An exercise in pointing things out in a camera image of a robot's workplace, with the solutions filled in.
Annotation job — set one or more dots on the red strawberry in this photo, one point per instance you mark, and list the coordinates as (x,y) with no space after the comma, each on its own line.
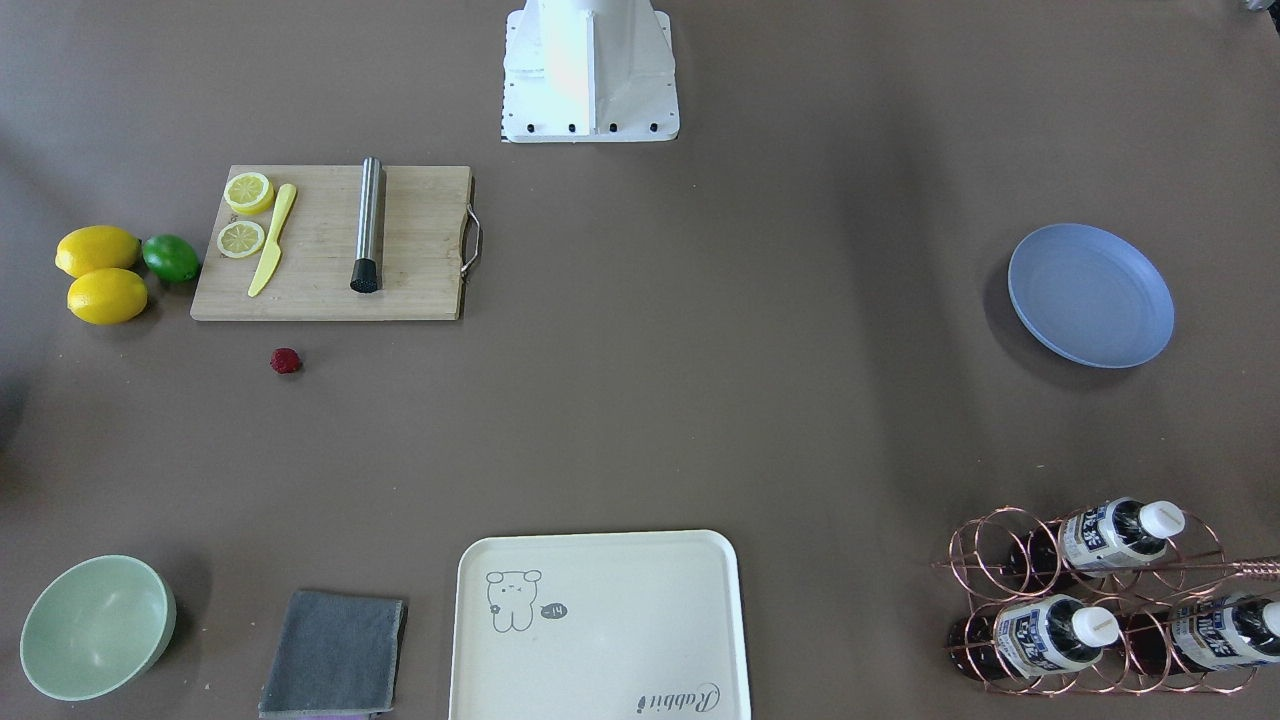
(285,360)

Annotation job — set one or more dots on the blue plate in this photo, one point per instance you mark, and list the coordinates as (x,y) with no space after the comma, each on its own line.
(1090,296)

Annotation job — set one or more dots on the cream rabbit tray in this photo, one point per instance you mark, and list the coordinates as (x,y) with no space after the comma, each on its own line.
(637,625)

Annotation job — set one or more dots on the steel muddler black tip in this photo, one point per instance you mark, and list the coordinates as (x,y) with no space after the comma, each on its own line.
(366,273)

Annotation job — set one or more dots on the yellow plastic knife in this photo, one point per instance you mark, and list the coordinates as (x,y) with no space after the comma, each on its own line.
(271,252)

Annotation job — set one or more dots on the lower lemon half slice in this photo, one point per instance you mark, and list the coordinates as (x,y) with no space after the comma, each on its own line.
(240,239)

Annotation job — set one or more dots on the lemon half slice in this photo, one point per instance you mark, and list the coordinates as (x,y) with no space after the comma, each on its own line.
(249,193)
(240,239)

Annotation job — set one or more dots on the grey folded cloth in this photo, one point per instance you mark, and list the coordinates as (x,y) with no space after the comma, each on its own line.
(337,655)

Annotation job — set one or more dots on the upper lemon half slice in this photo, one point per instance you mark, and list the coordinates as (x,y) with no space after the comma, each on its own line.
(249,193)

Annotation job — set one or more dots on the green lime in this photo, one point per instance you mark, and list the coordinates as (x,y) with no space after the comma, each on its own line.
(170,258)

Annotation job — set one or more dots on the lower drink bottle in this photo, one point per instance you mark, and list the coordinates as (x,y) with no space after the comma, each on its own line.
(1231,632)
(1056,635)

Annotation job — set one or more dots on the drink bottle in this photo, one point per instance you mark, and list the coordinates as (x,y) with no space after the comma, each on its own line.
(1056,635)
(1231,632)
(1120,534)

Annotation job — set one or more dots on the top drink bottle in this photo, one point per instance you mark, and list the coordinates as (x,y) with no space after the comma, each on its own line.
(1120,534)

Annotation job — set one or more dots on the lower whole yellow lemon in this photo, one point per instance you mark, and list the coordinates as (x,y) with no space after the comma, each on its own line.
(107,296)

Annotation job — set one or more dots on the whole yellow lemon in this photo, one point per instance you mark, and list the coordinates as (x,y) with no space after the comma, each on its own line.
(107,296)
(96,247)

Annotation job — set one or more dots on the upper whole yellow lemon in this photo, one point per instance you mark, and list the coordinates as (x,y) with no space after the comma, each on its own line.
(96,247)

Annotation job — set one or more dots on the green bowl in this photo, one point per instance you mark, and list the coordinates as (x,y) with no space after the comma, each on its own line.
(97,627)

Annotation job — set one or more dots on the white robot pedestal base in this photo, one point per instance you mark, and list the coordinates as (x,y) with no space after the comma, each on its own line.
(589,72)

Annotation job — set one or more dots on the copper wire bottle rack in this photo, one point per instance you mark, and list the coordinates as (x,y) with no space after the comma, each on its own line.
(1195,570)

